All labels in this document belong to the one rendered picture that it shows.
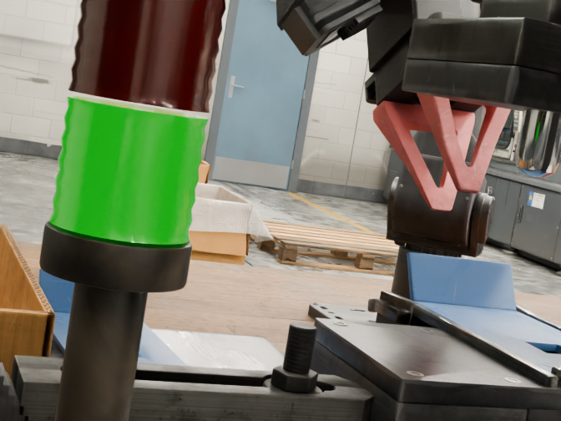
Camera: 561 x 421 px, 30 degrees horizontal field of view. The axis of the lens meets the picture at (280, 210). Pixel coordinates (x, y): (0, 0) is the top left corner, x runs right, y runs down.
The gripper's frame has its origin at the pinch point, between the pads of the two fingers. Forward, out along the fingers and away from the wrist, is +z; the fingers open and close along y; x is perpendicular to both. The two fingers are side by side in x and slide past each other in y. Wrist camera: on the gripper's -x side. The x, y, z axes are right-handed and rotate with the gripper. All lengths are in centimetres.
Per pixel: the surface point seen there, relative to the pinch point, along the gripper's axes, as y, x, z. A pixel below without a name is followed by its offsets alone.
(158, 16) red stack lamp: 30.0, -26.6, 9.8
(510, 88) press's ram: 19.5, -8.9, 4.0
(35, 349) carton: 1.1, -25.1, 11.6
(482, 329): 5.8, -2.7, 10.5
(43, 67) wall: -937, 104, -504
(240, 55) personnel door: -905, 309, -535
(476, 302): 0.7, 0.4, 7.4
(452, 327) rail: 5.8, -4.4, 10.4
